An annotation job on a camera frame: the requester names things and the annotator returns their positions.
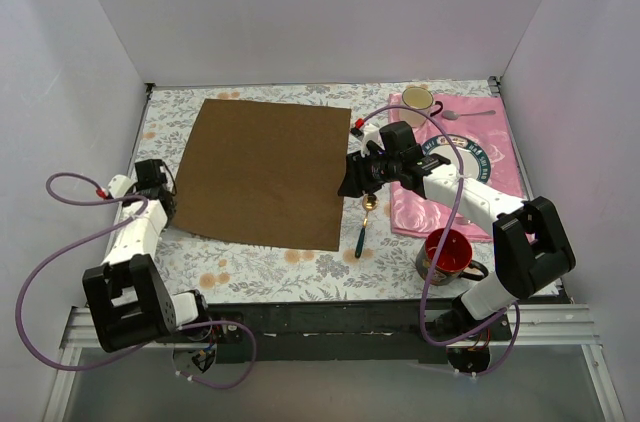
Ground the gold spoon teal handle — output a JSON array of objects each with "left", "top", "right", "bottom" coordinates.
[{"left": 354, "top": 194, "right": 378, "bottom": 259}]

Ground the brown cloth napkin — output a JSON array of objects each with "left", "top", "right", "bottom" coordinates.
[{"left": 172, "top": 99, "right": 351, "bottom": 251}]

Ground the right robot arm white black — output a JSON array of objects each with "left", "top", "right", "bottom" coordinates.
[{"left": 338, "top": 121, "right": 576, "bottom": 340}]

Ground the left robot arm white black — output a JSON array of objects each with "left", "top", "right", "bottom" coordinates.
[{"left": 82, "top": 159, "right": 213, "bottom": 353}]

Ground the cream enamel mug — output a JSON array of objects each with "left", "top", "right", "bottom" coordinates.
[{"left": 398, "top": 86, "right": 443, "bottom": 128}]

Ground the silver spoon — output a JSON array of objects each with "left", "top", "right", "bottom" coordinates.
[{"left": 441, "top": 110, "right": 496, "bottom": 121}]

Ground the white plate dark rim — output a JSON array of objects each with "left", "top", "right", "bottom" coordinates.
[{"left": 422, "top": 134, "right": 492, "bottom": 184}]

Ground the silver fork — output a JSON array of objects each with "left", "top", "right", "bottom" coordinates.
[{"left": 455, "top": 215, "right": 472, "bottom": 225}]

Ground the floral tablecloth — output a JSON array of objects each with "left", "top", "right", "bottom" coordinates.
[{"left": 136, "top": 80, "right": 501, "bottom": 304}]

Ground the pink satin cloth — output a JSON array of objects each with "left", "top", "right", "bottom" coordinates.
[{"left": 390, "top": 94, "right": 526, "bottom": 237}]

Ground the red interior dark mug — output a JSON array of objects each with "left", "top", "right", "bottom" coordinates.
[{"left": 415, "top": 228, "right": 489, "bottom": 286}]

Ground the black base bar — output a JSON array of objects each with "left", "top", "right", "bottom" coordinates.
[{"left": 208, "top": 299, "right": 448, "bottom": 364}]

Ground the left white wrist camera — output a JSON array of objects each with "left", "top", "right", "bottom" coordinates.
[{"left": 96, "top": 174, "right": 135, "bottom": 200}]

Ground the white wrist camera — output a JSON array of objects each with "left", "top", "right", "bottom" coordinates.
[
  {"left": 350, "top": 118, "right": 383, "bottom": 157},
  {"left": 96, "top": 174, "right": 135, "bottom": 200}
]

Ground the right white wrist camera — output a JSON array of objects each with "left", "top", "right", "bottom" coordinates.
[{"left": 350, "top": 118, "right": 383, "bottom": 157}]

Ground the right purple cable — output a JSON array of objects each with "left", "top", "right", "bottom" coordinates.
[{"left": 357, "top": 105, "right": 519, "bottom": 377}]

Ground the purple cable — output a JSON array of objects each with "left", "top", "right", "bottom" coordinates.
[
  {"left": 357, "top": 105, "right": 519, "bottom": 377},
  {"left": 15, "top": 172, "right": 259, "bottom": 390}
]

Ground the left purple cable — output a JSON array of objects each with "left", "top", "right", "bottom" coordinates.
[{"left": 15, "top": 172, "right": 259, "bottom": 390}]

